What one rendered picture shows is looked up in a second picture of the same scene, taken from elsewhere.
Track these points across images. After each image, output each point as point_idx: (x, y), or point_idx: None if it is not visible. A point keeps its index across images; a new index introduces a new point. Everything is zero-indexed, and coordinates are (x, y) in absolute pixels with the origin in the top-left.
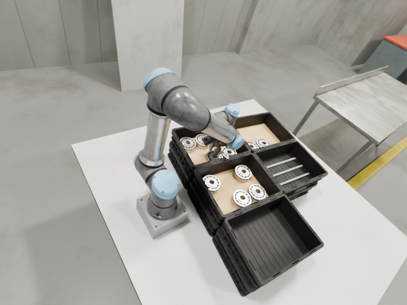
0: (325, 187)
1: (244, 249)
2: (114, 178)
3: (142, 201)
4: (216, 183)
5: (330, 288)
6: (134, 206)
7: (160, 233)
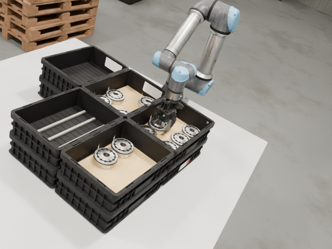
0: None
1: (100, 74)
2: (216, 125)
3: (185, 98)
4: (143, 101)
5: (5, 82)
6: None
7: None
